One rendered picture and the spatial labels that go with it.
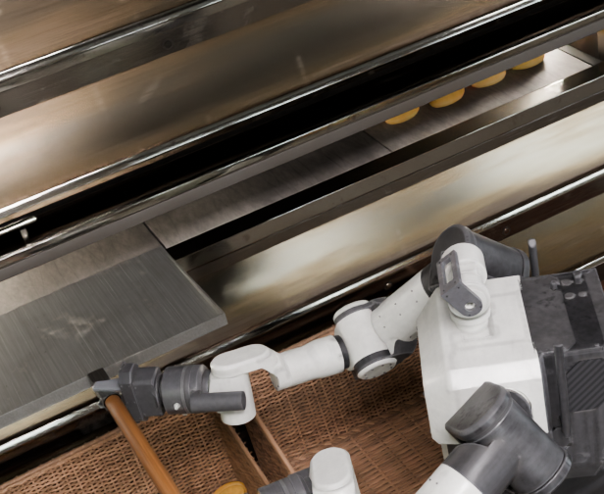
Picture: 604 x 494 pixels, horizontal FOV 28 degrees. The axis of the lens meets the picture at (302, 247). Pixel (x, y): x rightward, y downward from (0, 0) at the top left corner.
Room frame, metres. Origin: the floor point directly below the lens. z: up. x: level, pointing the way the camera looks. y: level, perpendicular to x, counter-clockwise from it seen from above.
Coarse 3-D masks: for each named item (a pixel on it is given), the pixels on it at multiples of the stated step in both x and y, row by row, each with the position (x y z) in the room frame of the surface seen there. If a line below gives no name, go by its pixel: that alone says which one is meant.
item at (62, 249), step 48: (576, 0) 2.60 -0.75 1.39; (480, 48) 2.44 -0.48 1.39; (336, 96) 2.38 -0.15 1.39; (384, 96) 2.30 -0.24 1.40; (432, 96) 2.26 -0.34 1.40; (240, 144) 2.25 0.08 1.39; (96, 192) 2.20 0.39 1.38; (144, 192) 2.13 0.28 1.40; (192, 192) 2.07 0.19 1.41; (0, 240) 2.08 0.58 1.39; (96, 240) 2.00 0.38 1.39
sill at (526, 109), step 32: (544, 96) 2.55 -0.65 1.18; (576, 96) 2.56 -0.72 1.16; (448, 128) 2.50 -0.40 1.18; (480, 128) 2.47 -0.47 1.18; (512, 128) 2.50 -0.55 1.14; (384, 160) 2.42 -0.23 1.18; (416, 160) 2.41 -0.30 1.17; (320, 192) 2.34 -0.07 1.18; (352, 192) 2.35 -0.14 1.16; (224, 224) 2.30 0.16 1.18; (256, 224) 2.27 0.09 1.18; (288, 224) 2.29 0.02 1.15; (192, 256) 2.21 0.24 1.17
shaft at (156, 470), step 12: (108, 408) 1.73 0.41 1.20; (120, 408) 1.71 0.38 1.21; (120, 420) 1.68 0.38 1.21; (132, 420) 1.67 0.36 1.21; (132, 432) 1.63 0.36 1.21; (132, 444) 1.61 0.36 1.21; (144, 444) 1.60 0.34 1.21; (144, 456) 1.57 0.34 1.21; (156, 456) 1.57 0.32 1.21; (144, 468) 1.55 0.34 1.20; (156, 468) 1.53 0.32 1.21; (156, 480) 1.50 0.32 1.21; (168, 480) 1.50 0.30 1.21; (168, 492) 1.47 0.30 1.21; (180, 492) 1.47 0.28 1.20
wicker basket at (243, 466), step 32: (192, 416) 2.13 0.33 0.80; (96, 448) 2.06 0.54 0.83; (160, 448) 2.09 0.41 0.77; (192, 448) 2.11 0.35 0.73; (224, 448) 2.12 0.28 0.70; (32, 480) 2.00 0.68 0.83; (64, 480) 2.02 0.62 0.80; (96, 480) 2.03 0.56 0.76; (128, 480) 2.05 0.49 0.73; (192, 480) 2.08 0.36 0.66; (224, 480) 2.10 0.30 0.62; (256, 480) 1.96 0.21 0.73
